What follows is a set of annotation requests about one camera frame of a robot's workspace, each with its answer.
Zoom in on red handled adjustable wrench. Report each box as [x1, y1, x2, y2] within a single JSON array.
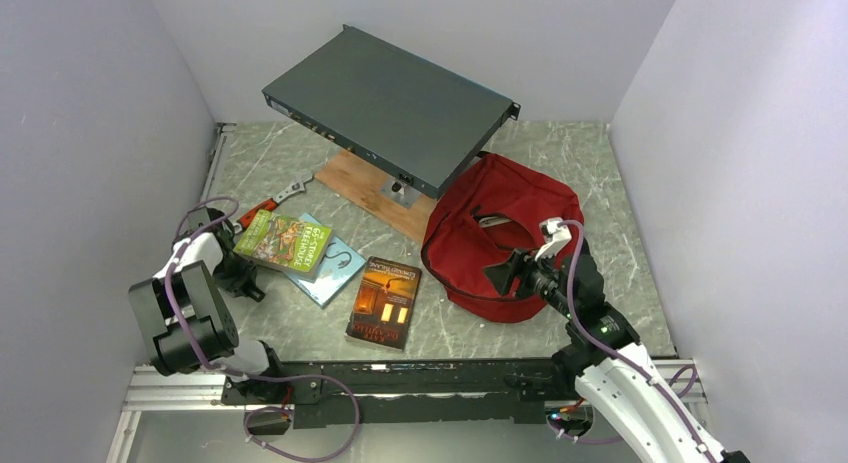
[[233, 171, 314, 235]]

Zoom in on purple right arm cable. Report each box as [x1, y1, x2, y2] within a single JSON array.
[[549, 219, 723, 463]]

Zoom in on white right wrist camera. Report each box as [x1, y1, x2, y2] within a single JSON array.
[[534, 217, 572, 261]]

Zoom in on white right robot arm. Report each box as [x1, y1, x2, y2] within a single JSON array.
[[483, 250, 748, 462]]

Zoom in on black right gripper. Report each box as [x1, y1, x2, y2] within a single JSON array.
[[482, 241, 577, 318]]

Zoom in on red backpack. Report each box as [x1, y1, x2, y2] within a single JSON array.
[[421, 152, 584, 323]]

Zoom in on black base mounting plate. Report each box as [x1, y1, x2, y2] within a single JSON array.
[[221, 358, 578, 429]]

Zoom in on aluminium frame rail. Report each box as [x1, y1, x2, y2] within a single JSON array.
[[105, 122, 237, 463]]

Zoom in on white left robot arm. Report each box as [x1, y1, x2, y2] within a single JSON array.
[[128, 208, 288, 403]]

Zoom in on beige black stapler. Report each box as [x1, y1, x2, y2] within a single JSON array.
[[477, 214, 513, 228]]

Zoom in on green treehouse book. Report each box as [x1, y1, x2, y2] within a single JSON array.
[[234, 210, 333, 281]]

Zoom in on dark DiCamillo book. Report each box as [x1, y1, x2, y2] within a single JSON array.
[[345, 256, 422, 351]]

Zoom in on wooden base board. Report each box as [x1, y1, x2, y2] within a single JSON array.
[[315, 150, 436, 244]]

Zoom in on metal stand bracket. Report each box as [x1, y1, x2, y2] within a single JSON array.
[[380, 177, 421, 209]]

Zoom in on light blue notebook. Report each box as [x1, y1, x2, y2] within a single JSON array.
[[284, 231, 366, 308]]

